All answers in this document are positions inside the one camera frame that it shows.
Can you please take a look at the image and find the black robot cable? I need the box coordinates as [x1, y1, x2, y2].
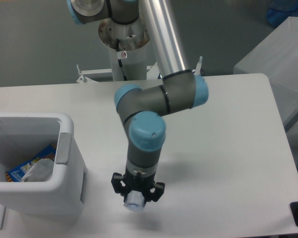
[115, 38, 128, 81]

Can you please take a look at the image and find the blue snack wrapper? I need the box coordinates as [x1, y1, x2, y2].
[5, 144, 57, 182]

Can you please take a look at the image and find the white trash can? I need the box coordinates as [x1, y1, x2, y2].
[0, 112, 87, 215]

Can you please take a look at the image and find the white pedestal base frame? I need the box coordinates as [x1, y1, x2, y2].
[76, 56, 203, 83]

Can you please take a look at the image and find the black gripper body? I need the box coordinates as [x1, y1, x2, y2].
[123, 170, 155, 196]

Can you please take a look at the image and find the white covered side table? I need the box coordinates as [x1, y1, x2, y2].
[233, 17, 298, 130]

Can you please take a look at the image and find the blue object at top right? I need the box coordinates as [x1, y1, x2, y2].
[266, 0, 298, 28]

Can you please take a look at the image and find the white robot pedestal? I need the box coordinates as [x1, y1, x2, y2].
[98, 15, 150, 81]

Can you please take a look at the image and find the white plastic bag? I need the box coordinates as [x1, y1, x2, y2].
[21, 158, 54, 182]

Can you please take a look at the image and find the clear plastic water bottle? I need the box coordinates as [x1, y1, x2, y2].
[124, 190, 145, 212]

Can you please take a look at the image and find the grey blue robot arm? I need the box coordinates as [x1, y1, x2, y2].
[67, 0, 209, 208]

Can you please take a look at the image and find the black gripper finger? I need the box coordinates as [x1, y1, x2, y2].
[111, 173, 132, 202]
[143, 182, 165, 202]

